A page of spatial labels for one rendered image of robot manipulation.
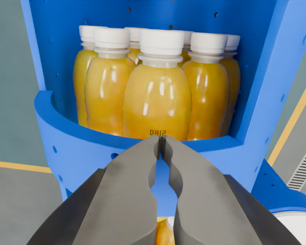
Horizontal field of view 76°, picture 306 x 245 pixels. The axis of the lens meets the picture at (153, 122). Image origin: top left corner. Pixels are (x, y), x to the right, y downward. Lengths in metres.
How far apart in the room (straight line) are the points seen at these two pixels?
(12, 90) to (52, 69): 1.44
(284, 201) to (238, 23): 0.43
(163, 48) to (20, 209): 2.40
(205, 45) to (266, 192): 0.47
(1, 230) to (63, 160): 2.70
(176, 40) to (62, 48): 0.18
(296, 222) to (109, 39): 0.56
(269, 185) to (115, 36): 0.54
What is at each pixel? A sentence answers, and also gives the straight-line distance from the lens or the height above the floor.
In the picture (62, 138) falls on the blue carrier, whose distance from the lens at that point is 0.17.
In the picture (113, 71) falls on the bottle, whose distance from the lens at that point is 0.22.
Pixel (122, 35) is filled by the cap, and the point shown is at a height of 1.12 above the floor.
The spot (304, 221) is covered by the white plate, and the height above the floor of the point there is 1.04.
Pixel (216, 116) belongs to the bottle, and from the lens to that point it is 0.23.
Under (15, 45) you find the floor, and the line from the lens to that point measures 1.61.
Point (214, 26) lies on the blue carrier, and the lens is 0.37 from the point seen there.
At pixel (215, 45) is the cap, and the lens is 0.22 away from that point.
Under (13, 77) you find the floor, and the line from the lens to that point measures 1.68.
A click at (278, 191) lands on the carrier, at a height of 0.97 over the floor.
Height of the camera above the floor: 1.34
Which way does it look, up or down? 63 degrees down
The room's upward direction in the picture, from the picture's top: 180 degrees counter-clockwise
